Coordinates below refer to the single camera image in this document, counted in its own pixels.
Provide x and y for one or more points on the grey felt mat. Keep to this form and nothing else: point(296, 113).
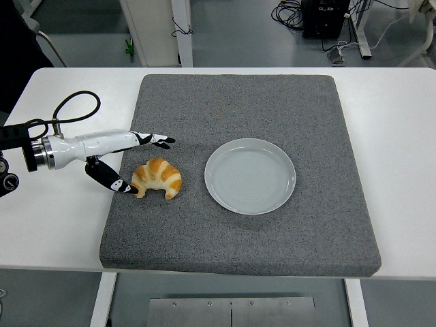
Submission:
point(238, 109)

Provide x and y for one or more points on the white chair base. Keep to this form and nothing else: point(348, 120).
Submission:
point(427, 34)

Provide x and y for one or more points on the white desk leg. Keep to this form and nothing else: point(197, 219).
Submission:
point(362, 41)

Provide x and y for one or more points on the light grey round plate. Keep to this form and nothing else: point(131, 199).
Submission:
point(250, 177)

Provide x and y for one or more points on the black computer case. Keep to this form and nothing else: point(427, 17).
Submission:
point(323, 20)

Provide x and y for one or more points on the white table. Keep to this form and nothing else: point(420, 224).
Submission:
point(391, 136)

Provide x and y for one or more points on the white cabinet panel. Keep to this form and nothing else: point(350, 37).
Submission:
point(185, 51)

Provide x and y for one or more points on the grey foot pedal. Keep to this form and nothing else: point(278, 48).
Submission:
point(336, 57)

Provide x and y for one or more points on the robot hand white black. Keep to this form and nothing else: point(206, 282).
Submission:
point(85, 146)

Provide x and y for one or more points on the person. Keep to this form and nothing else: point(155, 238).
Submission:
point(17, 51)

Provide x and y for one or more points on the small green object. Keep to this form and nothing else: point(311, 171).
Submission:
point(129, 47)

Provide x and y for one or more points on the croissant bread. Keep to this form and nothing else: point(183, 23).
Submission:
point(158, 173)

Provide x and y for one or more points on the grey metal plate with screws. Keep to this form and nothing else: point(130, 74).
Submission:
point(204, 313)

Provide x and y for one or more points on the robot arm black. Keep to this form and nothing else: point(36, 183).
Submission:
point(13, 134)

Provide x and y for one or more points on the white tube frame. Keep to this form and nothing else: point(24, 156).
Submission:
point(42, 35)

